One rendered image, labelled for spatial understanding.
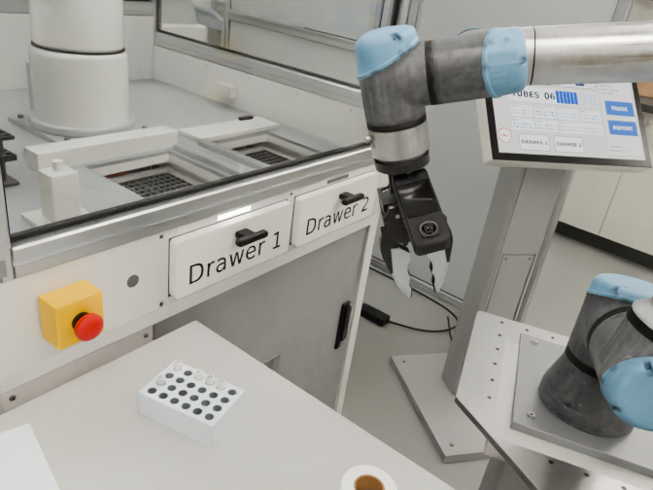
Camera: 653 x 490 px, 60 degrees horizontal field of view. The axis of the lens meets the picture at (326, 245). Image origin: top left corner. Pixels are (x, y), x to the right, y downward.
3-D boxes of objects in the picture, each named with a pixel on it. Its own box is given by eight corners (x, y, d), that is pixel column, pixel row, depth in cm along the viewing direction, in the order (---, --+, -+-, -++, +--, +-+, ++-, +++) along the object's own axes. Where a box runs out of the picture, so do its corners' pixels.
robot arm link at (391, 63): (421, 30, 62) (345, 44, 64) (431, 127, 67) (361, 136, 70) (424, 17, 69) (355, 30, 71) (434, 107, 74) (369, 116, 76)
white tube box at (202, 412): (244, 409, 84) (245, 390, 83) (211, 447, 77) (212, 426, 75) (174, 379, 88) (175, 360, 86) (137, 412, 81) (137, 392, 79)
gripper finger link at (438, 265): (447, 268, 87) (431, 217, 82) (457, 290, 81) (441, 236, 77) (428, 275, 87) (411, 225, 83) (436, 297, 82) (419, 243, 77)
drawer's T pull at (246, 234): (268, 236, 105) (269, 229, 104) (239, 248, 100) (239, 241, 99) (255, 229, 107) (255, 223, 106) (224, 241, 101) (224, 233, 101)
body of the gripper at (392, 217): (431, 213, 84) (422, 135, 78) (446, 241, 76) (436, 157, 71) (380, 224, 84) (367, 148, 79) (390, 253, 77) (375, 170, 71)
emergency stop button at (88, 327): (107, 336, 80) (106, 312, 78) (80, 348, 77) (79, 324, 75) (94, 327, 82) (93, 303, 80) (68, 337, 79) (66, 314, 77)
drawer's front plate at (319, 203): (371, 214, 142) (379, 172, 137) (295, 247, 120) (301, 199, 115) (365, 212, 143) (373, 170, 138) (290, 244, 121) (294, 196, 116)
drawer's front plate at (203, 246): (288, 251, 118) (293, 202, 114) (175, 300, 97) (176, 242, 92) (282, 248, 119) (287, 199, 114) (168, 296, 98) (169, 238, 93)
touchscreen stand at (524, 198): (563, 449, 194) (687, 164, 148) (443, 463, 181) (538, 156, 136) (490, 356, 236) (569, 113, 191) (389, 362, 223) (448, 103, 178)
